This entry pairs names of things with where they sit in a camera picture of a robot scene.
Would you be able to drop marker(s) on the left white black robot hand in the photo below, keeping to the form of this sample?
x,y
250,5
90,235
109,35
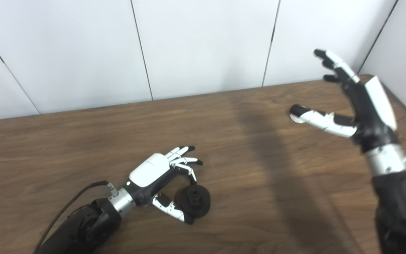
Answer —
x,y
148,169

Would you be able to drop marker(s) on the round black part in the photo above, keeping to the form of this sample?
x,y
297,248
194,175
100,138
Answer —
x,y
194,203

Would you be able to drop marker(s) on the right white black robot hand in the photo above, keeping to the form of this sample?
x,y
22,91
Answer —
x,y
368,113

